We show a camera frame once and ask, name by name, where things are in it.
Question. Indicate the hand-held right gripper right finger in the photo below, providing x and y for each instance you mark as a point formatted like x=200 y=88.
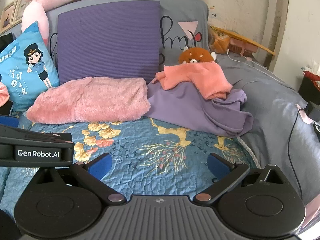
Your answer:
x=219 y=166

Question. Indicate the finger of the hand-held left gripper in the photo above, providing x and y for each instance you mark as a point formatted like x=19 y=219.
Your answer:
x=8 y=121

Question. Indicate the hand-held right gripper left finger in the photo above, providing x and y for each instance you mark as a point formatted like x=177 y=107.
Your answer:
x=102 y=166

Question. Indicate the coral fleece cloth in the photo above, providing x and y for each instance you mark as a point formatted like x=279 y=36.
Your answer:
x=200 y=76

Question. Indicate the light pink cloth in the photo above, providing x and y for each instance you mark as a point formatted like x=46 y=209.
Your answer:
x=3 y=93

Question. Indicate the blue floral quilt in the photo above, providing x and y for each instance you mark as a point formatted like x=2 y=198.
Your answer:
x=140 y=140

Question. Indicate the blue cartoon pillow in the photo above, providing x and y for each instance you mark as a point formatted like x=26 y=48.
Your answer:
x=27 y=67

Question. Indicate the purple garment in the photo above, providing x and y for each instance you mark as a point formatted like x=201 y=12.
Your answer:
x=190 y=110

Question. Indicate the pink fluffy garment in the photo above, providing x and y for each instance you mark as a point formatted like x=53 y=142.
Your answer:
x=92 y=100

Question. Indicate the framed picture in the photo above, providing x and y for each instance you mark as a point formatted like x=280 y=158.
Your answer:
x=21 y=7
x=7 y=18

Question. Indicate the black charger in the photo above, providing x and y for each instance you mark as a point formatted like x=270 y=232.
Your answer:
x=313 y=111

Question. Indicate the red panda plush toy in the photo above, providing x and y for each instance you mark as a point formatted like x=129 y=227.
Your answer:
x=193 y=55

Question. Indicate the black box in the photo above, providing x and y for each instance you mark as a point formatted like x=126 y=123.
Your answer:
x=308 y=90

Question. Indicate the pink plastic item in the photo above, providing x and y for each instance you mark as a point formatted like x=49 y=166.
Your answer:
x=241 y=48

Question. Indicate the orange bag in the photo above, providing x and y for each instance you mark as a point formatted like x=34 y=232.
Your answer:
x=220 y=42

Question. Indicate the purple striped pillow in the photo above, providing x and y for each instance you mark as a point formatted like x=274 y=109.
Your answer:
x=107 y=40

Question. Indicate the yellow wooden board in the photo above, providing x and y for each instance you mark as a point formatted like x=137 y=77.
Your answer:
x=250 y=42

